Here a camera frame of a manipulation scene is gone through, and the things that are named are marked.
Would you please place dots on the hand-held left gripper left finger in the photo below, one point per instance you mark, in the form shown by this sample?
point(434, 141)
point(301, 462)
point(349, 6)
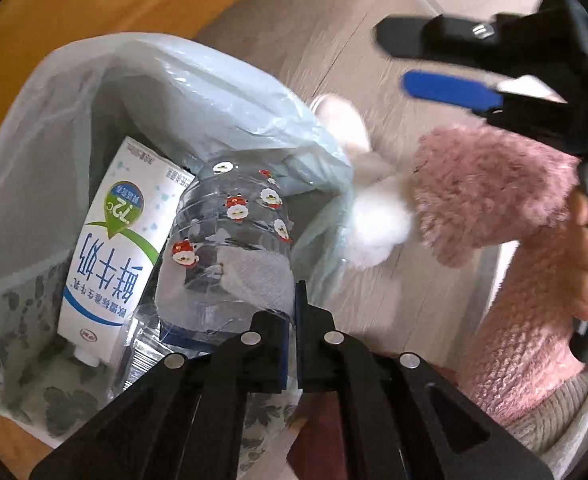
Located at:
point(285, 360)

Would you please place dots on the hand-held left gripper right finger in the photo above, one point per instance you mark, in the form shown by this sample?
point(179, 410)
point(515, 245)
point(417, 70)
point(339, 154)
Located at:
point(302, 340)

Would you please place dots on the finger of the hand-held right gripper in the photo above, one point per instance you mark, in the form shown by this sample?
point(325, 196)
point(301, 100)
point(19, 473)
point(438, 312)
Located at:
point(423, 35)
point(448, 87)

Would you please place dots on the clear printed plastic bottle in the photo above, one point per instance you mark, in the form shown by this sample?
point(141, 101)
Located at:
point(224, 240)

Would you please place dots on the clear plastic clamshell container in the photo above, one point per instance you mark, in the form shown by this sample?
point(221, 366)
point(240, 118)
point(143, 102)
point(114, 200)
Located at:
point(141, 350)

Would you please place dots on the white milk carton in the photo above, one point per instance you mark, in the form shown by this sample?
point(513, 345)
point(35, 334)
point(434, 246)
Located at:
point(109, 260)

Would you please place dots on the bin with clear bag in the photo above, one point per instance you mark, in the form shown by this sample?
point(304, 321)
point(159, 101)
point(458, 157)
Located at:
point(199, 105)

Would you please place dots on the pale pink slipper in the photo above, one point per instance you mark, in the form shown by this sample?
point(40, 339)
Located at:
point(373, 210)

